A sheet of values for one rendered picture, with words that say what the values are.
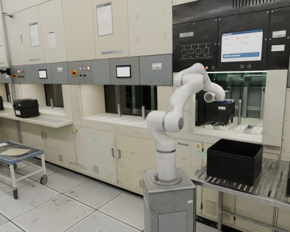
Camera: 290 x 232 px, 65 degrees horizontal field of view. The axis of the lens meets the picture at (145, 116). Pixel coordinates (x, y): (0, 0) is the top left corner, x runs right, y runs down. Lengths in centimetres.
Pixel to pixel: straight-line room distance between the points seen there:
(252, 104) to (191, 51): 111
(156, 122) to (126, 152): 130
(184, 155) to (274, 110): 86
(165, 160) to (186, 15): 123
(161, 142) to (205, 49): 94
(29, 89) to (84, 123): 162
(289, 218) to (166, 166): 110
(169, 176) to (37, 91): 339
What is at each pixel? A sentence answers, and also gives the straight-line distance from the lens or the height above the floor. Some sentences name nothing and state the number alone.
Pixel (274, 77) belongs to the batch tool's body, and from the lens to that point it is 180.
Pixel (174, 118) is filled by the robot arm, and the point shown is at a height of 116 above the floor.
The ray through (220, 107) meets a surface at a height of 108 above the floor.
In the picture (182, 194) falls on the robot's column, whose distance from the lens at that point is 141.
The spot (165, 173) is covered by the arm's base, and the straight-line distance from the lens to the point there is 141.
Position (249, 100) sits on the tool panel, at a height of 106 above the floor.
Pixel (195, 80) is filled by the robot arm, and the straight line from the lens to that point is 152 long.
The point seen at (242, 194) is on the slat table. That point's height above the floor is 75.
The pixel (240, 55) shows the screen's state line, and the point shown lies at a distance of 189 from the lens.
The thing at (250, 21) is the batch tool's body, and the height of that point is 174.
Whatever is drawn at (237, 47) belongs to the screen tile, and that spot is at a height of 157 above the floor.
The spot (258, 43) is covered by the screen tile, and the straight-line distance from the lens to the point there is 187.
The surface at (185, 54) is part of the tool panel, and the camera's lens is 204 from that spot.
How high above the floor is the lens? 143
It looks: 11 degrees down
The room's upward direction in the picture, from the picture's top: 2 degrees counter-clockwise
